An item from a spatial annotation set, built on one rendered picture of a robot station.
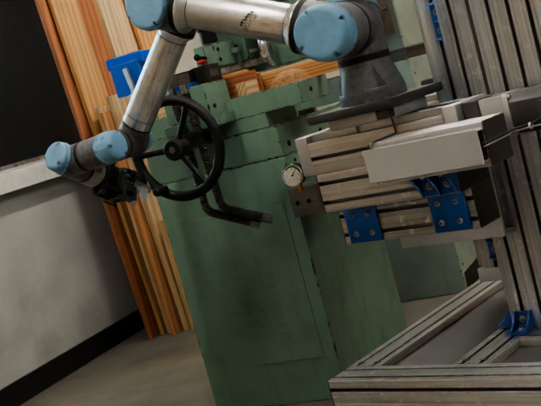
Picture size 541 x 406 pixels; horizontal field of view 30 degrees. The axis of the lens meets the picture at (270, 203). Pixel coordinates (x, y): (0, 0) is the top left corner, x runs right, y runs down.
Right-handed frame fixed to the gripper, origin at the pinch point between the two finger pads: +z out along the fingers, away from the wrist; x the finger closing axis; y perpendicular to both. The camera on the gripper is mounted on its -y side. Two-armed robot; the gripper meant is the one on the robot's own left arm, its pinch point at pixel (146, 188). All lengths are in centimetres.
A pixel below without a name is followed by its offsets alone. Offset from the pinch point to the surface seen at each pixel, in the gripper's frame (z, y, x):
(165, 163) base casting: 18.4, -15.3, -7.1
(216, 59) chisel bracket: 17.5, -41.8, 13.9
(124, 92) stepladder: 63, -74, -59
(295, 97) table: 16.5, -20.3, 39.3
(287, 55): 37, -47, 26
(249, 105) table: 15.3, -21.9, 25.3
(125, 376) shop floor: 94, 24, -88
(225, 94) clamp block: 13.6, -27.1, 18.4
